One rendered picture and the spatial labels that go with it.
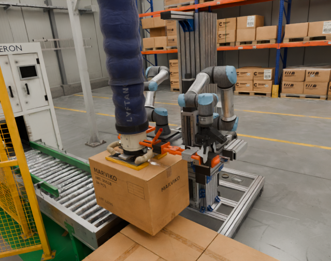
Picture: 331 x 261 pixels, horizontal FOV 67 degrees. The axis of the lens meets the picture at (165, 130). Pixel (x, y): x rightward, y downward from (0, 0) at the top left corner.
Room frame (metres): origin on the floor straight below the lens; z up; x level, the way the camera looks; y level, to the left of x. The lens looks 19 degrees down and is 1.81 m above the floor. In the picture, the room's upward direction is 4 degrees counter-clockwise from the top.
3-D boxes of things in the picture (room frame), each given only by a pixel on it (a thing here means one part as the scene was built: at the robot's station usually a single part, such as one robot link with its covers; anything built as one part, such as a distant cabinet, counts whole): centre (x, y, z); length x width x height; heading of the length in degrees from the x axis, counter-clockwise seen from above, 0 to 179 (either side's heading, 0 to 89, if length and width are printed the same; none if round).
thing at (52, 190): (2.50, 1.66, 0.60); 1.60 x 0.10 x 0.09; 49
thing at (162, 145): (1.47, 0.03, 1.20); 0.10 x 0.08 x 0.06; 139
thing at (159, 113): (2.20, 0.03, 1.20); 0.13 x 0.12 x 0.14; 66
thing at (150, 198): (1.63, 0.22, 0.87); 0.60 x 0.40 x 0.40; 49
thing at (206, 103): (1.26, -0.22, 1.51); 0.09 x 0.08 x 0.11; 155
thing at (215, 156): (1.23, -0.23, 1.21); 0.08 x 0.07 x 0.05; 49
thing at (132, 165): (1.56, 0.28, 1.10); 0.34 x 0.10 x 0.05; 49
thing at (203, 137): (1.26, -0.21, 1.35); 0.09 x 0.08 x 0.12; 49
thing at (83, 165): (2.91, 1.31, 0.60); 1.60 x 0.10 x 0.09; 49
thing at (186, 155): (1.33, -0.13, 1.20); 0.07 x 0.07 x 0.04; 49
